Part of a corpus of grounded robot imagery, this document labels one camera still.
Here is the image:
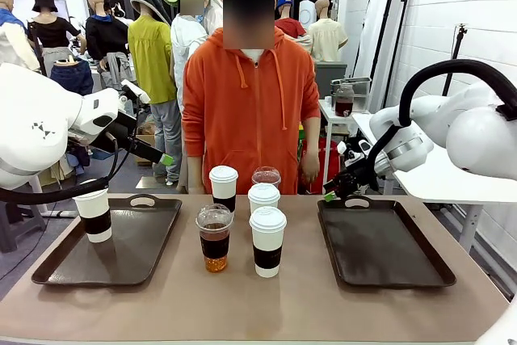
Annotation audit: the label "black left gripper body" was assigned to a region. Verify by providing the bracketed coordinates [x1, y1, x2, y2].
[93, 110, 141, 157]

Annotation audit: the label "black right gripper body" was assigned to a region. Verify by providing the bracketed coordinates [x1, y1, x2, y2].
[334, 170, 367, 200]

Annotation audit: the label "white paper coffee cup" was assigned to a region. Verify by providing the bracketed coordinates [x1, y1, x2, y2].
[248, 205, 288, 279]
[247, 183, 282, 217]
[72, 189, 113, 244]
[208, 165, 240, 213]

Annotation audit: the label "dark brown plastic tray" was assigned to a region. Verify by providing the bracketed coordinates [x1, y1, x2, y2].
[31, 193, 183, 287]
[317, 195, 457, 289]

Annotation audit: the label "person's left hand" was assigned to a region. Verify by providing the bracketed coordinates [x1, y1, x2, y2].
[300, 149, 322, 184]

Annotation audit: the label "person's right hand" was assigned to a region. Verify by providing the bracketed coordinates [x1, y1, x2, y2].
[187, 170, 207, 196]

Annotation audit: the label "cardboard box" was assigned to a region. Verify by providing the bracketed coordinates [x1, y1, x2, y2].
[134, 121, 158, 167]

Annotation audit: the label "red bag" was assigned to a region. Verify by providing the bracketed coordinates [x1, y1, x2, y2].
[314, 137, 343, 195]

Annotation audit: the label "small white side table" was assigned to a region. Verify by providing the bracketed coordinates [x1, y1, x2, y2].
[317, 98, 357, 184]

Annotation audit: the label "denim jeans torso mannequin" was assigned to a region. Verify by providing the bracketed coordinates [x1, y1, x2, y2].
[49, 55, 95, 96]

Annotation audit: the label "large white table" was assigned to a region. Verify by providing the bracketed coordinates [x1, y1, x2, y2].
[351, 111, 517, 253]

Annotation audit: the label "glass jar with red liquid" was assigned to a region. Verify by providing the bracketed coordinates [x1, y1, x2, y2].
[334, 83, 356, 118]

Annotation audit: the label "mannequin in yellow-green shirt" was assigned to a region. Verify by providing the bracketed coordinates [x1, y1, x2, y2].
[127, 0, 183, 187]

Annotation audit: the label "mannequin in black hoodie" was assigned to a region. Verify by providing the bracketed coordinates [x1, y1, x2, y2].
[85, 0, 133, 91]

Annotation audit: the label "clear cup with iced tea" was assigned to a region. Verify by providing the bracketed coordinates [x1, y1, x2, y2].
[195, 203, 235, 274]

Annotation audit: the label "person in orange hoodie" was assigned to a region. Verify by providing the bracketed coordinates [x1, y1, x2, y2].
[181, 0, 322, 196]

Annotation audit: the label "grey cabinet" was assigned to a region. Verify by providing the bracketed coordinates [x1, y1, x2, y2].
[313, 61, 348, 99]

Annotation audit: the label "person in white shirt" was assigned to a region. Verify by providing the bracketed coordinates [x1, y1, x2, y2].
[162, 0, 216, 195]

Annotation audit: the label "mannequin in black top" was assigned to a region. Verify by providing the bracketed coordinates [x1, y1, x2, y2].
[27, 0, 88, 78]

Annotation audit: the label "grey step stool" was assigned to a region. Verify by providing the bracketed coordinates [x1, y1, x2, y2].
[0, 198, 48, 254]

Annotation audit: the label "mannequin in blue white jacket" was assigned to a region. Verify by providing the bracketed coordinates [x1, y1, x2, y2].
[0, 0, 41, 74]

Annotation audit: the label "mannequin in beige shirt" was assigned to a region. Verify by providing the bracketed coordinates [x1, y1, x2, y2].
[306, 0, 350, 63]

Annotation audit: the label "black bucket hat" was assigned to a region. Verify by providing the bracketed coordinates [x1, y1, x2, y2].
[32, 0, 59, 14]

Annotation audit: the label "black tripod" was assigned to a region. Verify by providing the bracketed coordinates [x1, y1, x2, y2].
[442, 23, 469, 98]

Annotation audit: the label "mannequin in red shirt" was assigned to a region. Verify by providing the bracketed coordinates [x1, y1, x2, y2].
[275, 0, 309, 41]

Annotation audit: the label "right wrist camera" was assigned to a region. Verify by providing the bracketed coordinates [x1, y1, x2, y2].
[337, 138, 373, 169]

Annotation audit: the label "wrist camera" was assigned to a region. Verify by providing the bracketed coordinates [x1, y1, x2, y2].
[120, 79, 152, 105]
[337, 138, 373, 169]

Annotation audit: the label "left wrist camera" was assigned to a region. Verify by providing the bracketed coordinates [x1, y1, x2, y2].
[120, 79, 152, 105]

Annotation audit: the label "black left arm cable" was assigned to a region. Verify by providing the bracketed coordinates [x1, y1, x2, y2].
[0, 131, 122, 205]

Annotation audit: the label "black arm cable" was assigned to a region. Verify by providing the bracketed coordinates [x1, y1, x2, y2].
[0, 131, 122, 205]
[364, 58, 517, 185]

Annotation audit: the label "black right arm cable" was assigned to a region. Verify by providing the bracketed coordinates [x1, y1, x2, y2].
[364, 58, 517, 185]

